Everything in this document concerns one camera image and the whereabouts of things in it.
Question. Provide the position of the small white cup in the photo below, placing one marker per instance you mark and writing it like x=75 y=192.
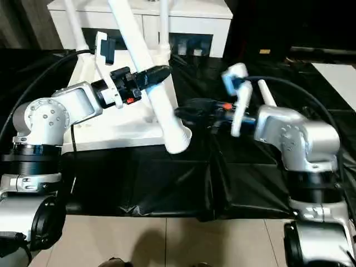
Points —
x=198 y=51

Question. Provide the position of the white flat board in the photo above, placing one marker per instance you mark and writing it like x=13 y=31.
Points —
x=338 y=80

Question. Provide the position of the white plastic table top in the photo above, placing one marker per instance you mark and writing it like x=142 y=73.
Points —
x=116 y=130

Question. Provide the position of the white plastic table leg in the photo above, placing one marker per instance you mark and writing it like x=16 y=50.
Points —
x=133 y=36
x=164 y=27
x=75 y=25
x=267 y=93

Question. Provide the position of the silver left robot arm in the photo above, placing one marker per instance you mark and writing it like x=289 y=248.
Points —
x=53 y=111

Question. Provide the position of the small yellow label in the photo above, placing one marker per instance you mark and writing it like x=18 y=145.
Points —
x=265 y=51

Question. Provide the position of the black plastic mat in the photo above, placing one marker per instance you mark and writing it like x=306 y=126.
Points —
x=167 y=183

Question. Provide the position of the black horizontal bar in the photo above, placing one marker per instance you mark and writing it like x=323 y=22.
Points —
x=322 y=50

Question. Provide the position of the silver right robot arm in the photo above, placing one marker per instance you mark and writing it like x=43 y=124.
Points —
x=303 y=136

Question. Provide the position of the white cabinet with glass doors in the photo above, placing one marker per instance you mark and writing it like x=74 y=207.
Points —
x=194 y=22

